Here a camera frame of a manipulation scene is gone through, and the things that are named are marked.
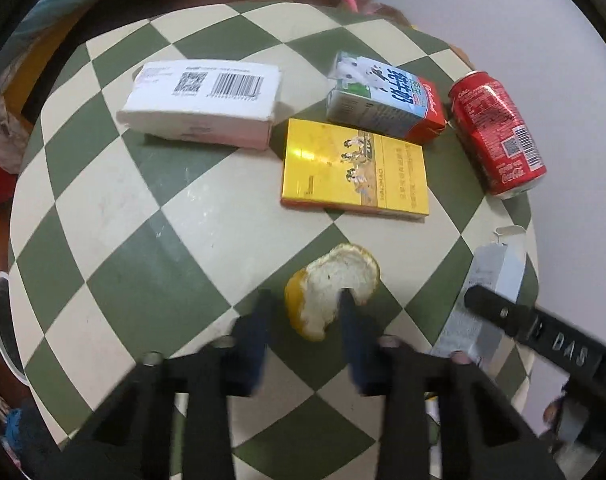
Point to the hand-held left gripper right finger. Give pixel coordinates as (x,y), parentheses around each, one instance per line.
(357,347)

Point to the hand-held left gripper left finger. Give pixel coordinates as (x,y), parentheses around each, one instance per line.
(253,342)

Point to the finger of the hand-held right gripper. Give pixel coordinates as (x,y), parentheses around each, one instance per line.
(533,327)

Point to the small white carton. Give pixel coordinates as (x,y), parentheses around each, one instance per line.
(498,270)

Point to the orange peel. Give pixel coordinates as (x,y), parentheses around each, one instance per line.
(328,280)

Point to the yellow carton box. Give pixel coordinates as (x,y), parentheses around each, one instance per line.
(353,170)

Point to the red soda can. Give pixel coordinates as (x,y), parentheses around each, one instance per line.
(498,132)

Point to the white box with barcode label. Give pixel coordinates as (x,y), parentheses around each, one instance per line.
(203,100)

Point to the blue and white milk carton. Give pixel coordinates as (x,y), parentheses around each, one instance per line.
(383,100)

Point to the white round trash bin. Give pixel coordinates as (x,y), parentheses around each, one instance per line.
(3,330)

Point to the blue garment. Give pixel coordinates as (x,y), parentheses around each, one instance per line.
(13,422)

